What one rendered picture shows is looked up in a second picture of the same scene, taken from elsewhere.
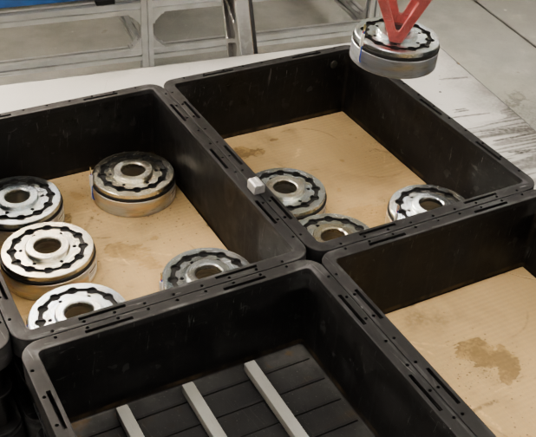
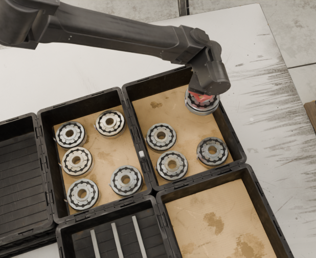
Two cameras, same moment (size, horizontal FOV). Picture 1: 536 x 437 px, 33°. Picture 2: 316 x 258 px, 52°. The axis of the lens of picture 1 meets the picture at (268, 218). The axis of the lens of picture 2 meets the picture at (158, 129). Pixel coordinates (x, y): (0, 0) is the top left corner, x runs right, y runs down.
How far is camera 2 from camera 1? 0.64 m
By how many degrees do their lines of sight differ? 31
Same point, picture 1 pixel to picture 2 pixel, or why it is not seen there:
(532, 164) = (279, 92)
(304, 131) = (180, 93)
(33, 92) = not seen: hidden behind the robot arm
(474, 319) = (215, 203)
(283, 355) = (145, 212)
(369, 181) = (197, 125)
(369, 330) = (162, 233)
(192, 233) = (127, 149)
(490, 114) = (272, 59)
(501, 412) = (210, 247)
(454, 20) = not seen: outside the picture
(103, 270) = (95, 165)
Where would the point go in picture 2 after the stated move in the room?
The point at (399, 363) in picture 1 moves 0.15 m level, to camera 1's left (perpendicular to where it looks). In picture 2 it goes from (167, 250) to (115, 237)
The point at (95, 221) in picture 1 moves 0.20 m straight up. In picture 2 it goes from (96, 140) to (80, 112)
